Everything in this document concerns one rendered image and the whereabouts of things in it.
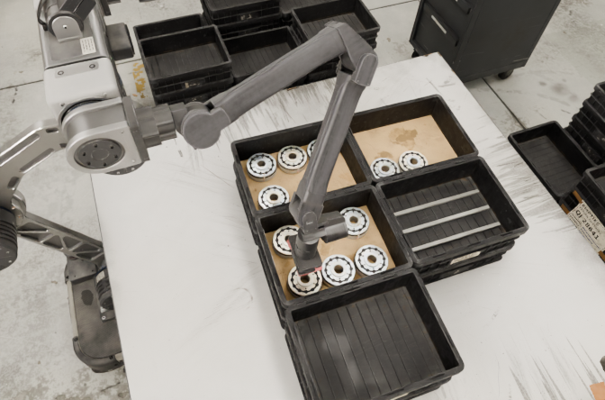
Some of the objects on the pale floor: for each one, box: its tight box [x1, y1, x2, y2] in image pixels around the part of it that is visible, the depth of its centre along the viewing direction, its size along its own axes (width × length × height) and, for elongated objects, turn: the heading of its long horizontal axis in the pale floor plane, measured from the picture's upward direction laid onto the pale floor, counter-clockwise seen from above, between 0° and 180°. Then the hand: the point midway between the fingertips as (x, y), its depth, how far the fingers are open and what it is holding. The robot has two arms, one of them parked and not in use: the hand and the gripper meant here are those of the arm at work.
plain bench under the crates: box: [90, 52, 605, 400], centre depth 198 cm, size 160×160×70 cm
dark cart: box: [409, 0, 588, 83], centre depth 290 cm, size 60×45×90 cm
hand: (302, 263), depth 138 cm, fingers open, 6 cm apart
